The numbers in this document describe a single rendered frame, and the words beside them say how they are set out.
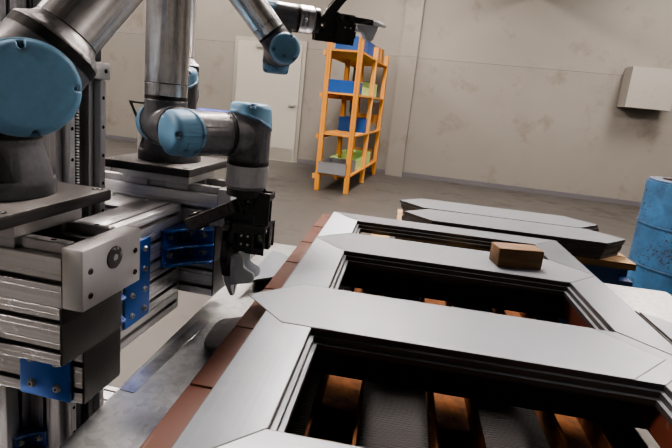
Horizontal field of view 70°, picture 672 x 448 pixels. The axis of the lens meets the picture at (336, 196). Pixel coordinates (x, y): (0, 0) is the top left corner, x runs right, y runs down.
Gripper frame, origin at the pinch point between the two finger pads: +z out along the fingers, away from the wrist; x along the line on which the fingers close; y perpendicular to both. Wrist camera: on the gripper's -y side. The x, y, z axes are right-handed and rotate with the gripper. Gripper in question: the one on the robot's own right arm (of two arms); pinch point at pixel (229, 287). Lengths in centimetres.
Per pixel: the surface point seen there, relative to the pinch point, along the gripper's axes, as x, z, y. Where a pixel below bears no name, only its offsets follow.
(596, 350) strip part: -1, 0, 67
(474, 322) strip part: 2.7, 0.4, 46.8
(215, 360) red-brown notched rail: -20.9, 2.6, 5.8
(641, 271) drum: 263, 58, 205
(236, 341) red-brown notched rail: -14.5, 2.6, 6.8
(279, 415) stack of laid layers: -31.8, 1.6, 18.5
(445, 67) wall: 777, -109, 86
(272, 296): 0.1, 0.4, 8.6
